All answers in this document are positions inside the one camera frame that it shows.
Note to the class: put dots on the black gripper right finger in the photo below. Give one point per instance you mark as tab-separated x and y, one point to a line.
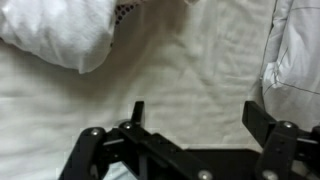
280	140

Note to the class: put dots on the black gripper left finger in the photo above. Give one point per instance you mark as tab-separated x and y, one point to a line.
133	146

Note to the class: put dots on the white sheeted mattress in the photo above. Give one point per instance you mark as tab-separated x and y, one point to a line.
183	83

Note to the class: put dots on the grey crumpled duvet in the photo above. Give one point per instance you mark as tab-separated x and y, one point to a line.
296	50

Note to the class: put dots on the white crumpled socks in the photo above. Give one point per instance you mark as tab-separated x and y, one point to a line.
60	30

